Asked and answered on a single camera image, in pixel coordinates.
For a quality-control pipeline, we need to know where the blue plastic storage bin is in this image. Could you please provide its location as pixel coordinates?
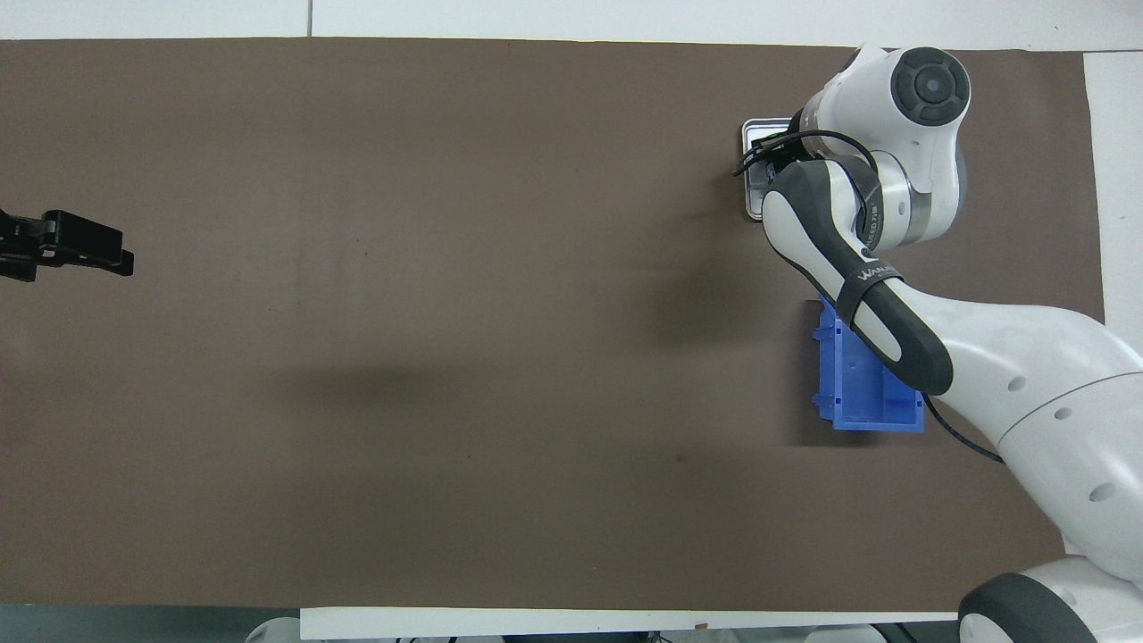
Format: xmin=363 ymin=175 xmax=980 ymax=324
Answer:
xmin=811 ymin=296 xmax=926 ymax=434

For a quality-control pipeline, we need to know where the brown paper table mat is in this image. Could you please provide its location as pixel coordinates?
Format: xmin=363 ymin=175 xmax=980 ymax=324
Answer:
xmin=0 ymin=38 xmax=1124 ymax=615

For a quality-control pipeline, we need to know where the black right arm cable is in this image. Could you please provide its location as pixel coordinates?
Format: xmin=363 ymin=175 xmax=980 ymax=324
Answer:
xmin=732 ymin=129 xmax=1006 ymax=465

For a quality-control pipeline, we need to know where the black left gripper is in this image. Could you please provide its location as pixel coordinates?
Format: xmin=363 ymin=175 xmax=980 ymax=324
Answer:
xmin=0 ymin=210 xmax=136 ymax=283

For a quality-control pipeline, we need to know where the silver metal tray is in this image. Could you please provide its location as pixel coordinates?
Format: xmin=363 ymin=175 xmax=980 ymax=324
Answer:
xmin=739 ymin=116 xmax=796 ymax=222

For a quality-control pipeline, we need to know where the black velcro cable strap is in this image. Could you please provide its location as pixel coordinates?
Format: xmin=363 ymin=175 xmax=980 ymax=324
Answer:
xmin=853 ymin=174 xmax=887 ymax=253
xmin=838 ymin=257 xmax=905 ymax=311

